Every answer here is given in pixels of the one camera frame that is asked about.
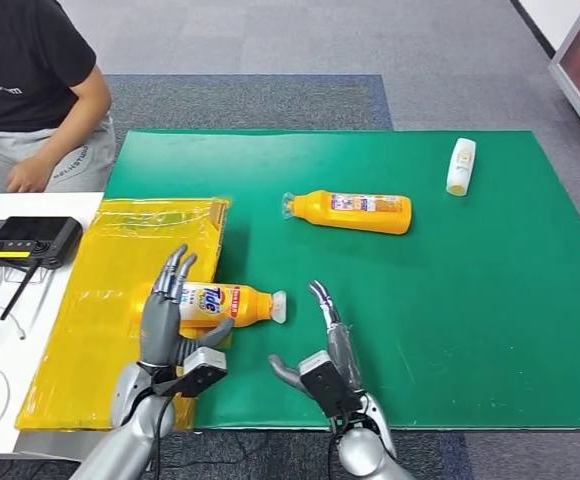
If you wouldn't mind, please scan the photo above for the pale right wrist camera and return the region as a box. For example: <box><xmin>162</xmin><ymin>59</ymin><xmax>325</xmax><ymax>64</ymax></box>
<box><xmin>298</xmin><ymin>350</ymin><xmax>366</xmax><ymax>420</ymax></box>

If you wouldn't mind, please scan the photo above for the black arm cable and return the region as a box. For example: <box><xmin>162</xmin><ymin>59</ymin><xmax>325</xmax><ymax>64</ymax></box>
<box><xmin>150</xmin><ymin>380</ymin><xmax>178</xmax><ymax>480</ymax></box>
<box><xmin>326</xmin><ymin>413</ymin><xmax>351</xmax><ymax>480</ymax></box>

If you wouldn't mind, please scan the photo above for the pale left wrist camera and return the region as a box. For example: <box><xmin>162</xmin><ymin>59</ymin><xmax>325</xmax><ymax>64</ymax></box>
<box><xmin>153</xmin><ymin>347</ymin><xmax>229</xmax><ymax>399</ymax></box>

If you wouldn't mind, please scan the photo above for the yellow plastic wrapped box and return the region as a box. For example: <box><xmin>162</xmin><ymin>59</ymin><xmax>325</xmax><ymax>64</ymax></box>
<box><xmin>15</xmin><ymin>196</ymin><xmax>231</xmax><ymax>433</ymax></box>

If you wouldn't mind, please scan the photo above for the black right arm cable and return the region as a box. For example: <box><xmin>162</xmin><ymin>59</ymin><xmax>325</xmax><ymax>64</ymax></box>
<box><xmin>326</xmin><ymin>413</ymin><xmax>351</xmax><ymax>480</ymax></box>

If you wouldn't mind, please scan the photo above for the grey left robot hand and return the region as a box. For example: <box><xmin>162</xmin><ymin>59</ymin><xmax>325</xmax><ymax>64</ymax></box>
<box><xmin>138</xmin><ymin>244</ymin><xmax>235</xmax><ymax>372</ymax></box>

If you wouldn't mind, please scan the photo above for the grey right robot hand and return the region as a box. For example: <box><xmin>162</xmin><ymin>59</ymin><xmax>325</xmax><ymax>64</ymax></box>
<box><xmin>267</xmin><ymin>280</ymin><xmax>366</xmax><ymax>400</ymax></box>

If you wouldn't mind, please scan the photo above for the orange detergent bottle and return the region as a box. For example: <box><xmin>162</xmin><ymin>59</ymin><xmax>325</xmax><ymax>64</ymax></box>
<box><xmin>129</xmin><ymin>281</ymin><xmax>288</xmax><ymax>331</ymax></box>
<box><xmin>280</xmin><ymin>189</ymin><xmax>413</xmax><ymax>236</ymax></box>

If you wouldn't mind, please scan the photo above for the person's hand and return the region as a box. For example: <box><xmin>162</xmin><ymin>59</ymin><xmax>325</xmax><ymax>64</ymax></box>
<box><xmin>6</xmin><ymin>154</ymin><xmax>55</xmax><ymax>195</ymax></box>

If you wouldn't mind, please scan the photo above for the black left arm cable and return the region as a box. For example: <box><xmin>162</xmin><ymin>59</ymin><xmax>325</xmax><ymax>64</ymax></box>
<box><xmin>150</xmin><ymin>380</ymin><xmax>178</xmax><ymax>480</ymax></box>

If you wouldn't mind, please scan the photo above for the white plastic bottle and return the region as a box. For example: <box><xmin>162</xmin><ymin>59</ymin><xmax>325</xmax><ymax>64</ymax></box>
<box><xmin>445</xmin><ymin>137</ymin><xmax>477</xmax><ymax>198</ymax></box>

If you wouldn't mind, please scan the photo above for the green table mat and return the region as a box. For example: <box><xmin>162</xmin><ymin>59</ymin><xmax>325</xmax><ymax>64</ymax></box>
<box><xmin>104</xmin><ymin>128</ymin><xmax>580</xmax><ymax>432</ymax></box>

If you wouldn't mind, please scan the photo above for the black remote controller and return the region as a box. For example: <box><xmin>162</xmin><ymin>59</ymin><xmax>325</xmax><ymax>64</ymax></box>
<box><xmin>0</xmin><ymin>216</ymin><xmax>84</xmax><ymax>323</ymax></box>

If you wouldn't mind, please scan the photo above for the person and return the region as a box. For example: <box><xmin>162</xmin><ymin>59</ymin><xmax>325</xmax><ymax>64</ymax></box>
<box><xmin>0</xmin><ymin>0</ymin><xmax>117</xmax><ymax>195</ymax></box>

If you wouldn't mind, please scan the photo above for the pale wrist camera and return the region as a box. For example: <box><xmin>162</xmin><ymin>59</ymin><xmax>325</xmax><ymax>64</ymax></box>
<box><xmin>153</xmin><ymin>347</ymin><xmax>229</xmax><ymax>399</ymax></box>
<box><xmin>298</xmin><ymin>350</ymin><xmax>366</xmax><ymax>420</ymax></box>

